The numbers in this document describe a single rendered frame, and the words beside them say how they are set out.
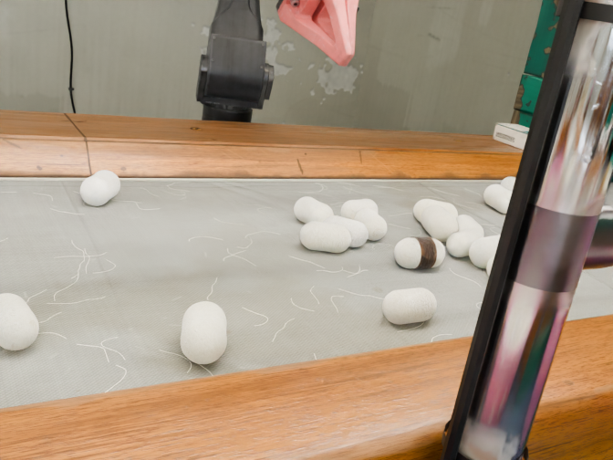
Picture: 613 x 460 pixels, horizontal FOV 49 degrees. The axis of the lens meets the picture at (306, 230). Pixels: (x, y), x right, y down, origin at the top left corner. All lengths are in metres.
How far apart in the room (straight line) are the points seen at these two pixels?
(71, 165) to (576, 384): 0.38
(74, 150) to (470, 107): 1.87
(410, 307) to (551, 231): 0.17
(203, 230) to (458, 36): 2.01
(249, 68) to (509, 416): 0.66
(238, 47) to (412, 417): 0.64
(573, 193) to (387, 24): 2.57
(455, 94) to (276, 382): 2.15
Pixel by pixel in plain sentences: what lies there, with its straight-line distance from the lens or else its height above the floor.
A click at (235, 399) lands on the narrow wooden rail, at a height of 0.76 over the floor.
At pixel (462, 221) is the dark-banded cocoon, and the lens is 0.50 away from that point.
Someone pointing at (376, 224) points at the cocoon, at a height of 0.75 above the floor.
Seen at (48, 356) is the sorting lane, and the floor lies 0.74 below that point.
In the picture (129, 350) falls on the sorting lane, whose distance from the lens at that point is 0.30.
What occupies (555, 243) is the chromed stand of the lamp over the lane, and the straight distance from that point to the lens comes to 0.19.
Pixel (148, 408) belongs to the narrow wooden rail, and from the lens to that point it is 0.22.
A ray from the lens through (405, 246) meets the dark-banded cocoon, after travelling 0.42.
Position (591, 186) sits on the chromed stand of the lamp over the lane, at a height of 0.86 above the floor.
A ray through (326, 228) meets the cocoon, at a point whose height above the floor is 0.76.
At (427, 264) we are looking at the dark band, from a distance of 0.43.
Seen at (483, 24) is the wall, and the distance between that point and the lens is 2.31.
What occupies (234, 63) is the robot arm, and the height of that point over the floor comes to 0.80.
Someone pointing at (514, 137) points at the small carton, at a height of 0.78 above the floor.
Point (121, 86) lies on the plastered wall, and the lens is 2.48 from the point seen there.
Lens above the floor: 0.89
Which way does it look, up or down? 19 degrees down
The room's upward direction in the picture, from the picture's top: 10 degrees clockwise
